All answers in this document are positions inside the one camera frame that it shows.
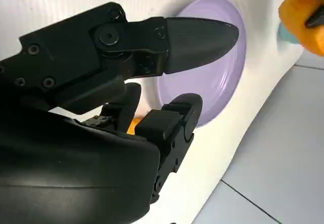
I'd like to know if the lilac plate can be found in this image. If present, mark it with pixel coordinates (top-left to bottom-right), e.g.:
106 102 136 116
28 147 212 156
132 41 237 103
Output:
156 0 248 130

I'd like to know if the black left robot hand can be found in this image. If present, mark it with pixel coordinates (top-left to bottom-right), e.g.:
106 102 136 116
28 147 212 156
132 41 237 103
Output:
305 5 324 29

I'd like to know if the orange and white bread roll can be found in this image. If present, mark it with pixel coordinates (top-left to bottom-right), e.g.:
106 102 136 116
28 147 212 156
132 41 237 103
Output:
278 0 324 56
126 117 143 137

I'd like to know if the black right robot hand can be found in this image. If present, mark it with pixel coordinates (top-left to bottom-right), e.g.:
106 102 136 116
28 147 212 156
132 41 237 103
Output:
0 2 240 224

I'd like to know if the pale green mug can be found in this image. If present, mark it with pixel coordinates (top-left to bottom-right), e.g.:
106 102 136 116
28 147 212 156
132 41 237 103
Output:
277 23 301 45

